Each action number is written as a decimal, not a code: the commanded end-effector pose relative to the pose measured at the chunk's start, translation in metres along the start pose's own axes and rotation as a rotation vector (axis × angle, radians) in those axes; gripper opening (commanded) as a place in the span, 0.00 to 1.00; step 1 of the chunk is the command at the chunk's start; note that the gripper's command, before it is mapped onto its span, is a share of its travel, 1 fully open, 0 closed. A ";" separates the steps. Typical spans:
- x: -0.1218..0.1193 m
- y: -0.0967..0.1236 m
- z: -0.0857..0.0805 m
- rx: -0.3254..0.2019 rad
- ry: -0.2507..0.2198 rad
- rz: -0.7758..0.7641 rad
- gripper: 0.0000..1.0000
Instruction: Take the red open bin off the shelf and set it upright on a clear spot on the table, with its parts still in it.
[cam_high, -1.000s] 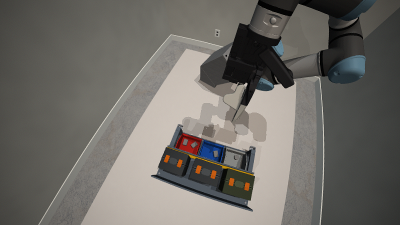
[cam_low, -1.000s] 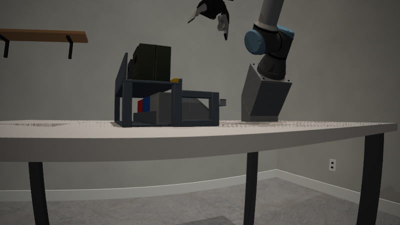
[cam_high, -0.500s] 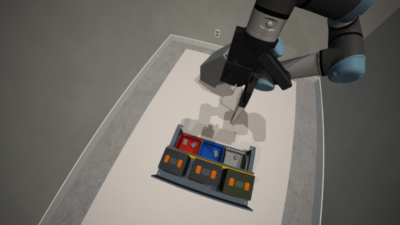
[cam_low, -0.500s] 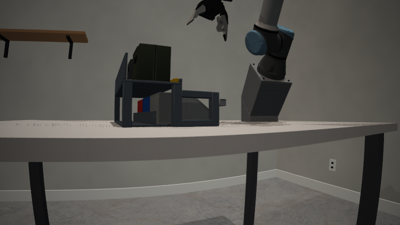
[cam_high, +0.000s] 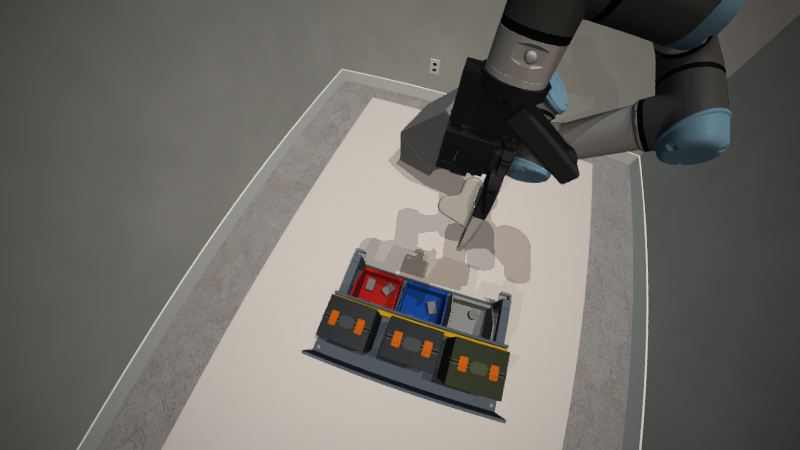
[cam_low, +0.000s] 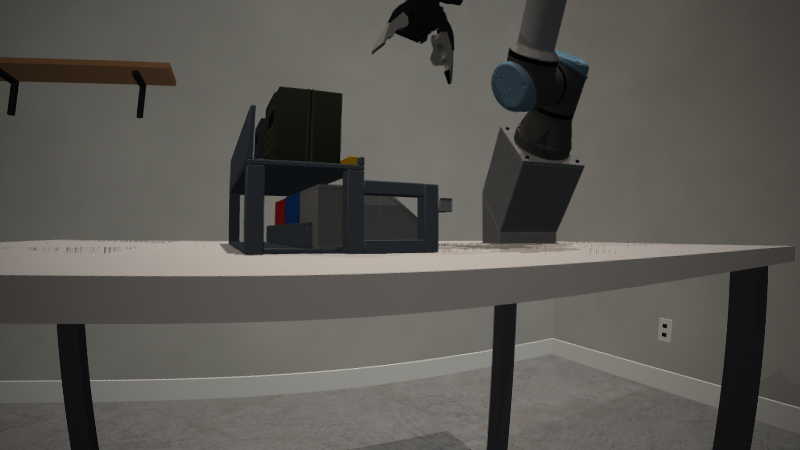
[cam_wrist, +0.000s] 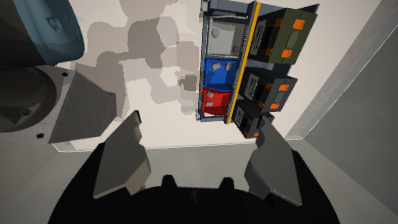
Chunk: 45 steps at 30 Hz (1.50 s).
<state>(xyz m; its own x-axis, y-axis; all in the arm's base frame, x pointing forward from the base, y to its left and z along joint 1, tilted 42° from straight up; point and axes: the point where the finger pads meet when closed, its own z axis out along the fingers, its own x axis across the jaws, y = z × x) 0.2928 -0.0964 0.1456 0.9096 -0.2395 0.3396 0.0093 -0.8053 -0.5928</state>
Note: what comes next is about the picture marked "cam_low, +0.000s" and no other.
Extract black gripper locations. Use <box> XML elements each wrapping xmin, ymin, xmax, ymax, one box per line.
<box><xmin>371</xmin><ymin>0</ymin><xmax>454</xmax><ymax>85</ymax></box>

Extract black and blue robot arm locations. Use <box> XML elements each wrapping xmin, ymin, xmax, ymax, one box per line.
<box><xmin>491</xmin><ymin>0</ymin><xmax>589</xmax><ymax>161</ymax></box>

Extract red bin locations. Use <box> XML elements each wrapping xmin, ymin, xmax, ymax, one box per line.
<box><xmin>275</xmin><ymin>199</ymin><xmax>285</xmax><ymax>225</ymax></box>

